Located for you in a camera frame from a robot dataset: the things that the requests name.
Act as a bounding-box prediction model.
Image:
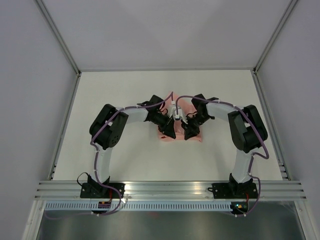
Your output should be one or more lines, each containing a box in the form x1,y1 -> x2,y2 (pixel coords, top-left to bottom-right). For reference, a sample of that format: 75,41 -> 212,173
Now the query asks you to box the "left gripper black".
151,111 -> 176,140

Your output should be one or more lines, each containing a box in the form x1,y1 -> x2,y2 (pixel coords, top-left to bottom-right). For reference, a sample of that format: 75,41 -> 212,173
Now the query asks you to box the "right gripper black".
181,112 -> 212,140

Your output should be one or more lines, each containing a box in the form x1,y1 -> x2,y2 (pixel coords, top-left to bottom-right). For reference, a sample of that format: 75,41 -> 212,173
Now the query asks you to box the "pink cloth napkin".
157,92 -> 202,143

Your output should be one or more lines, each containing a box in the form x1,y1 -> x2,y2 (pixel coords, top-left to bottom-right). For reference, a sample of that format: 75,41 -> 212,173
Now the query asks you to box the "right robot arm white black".
181,94 -> 269,198

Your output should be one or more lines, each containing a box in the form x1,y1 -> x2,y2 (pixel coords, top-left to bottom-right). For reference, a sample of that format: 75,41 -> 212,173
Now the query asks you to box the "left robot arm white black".
87,94 -> 176,198

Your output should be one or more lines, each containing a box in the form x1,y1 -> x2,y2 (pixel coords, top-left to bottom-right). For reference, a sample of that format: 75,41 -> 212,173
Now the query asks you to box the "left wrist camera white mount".
167,100 -> 178,119

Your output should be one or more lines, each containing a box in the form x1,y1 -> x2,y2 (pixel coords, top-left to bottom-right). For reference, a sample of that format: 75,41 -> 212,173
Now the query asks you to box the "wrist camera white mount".
173,108 -> 188,124
167,100 -> 178,119

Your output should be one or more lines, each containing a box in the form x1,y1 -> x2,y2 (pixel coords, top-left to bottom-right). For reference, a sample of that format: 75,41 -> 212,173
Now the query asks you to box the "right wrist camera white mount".
173,108 -> 188,124

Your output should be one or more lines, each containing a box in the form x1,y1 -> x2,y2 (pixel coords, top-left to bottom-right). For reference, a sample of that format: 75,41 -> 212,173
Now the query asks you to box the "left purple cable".
44,90 -> 176,221

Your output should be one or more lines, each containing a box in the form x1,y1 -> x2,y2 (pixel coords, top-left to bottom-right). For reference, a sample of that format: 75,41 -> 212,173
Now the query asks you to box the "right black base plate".
208,183 -> 258,200

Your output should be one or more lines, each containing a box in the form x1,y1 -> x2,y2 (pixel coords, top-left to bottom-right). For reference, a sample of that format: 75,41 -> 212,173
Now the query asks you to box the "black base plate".
208,183 -> 258,200
80,182 -> 125,199

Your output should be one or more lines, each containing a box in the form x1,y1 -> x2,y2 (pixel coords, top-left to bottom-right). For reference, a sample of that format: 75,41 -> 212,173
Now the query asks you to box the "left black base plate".
80,182 -> 125,199

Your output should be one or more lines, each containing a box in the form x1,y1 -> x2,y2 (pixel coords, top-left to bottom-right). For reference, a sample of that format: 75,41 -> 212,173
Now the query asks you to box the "aluminium front rail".
33,180 -> 307,201

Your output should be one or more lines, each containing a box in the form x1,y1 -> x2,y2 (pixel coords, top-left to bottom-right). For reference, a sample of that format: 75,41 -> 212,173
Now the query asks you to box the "white slotted cable duct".
44,200 -> 232,212

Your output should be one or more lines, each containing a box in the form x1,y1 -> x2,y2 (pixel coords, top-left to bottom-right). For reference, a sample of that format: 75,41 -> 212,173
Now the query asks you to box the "right aluminium frame post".
252,0 -> 300,75

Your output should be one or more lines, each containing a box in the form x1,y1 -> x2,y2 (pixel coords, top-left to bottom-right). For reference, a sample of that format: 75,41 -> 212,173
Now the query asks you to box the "aluminium frame post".
252,0 -> 300,75
34,0 -> 81,76

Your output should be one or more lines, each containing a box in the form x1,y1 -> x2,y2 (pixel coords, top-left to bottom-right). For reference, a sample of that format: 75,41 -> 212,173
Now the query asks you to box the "left aluminium frame post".
34,0 -> 81,76

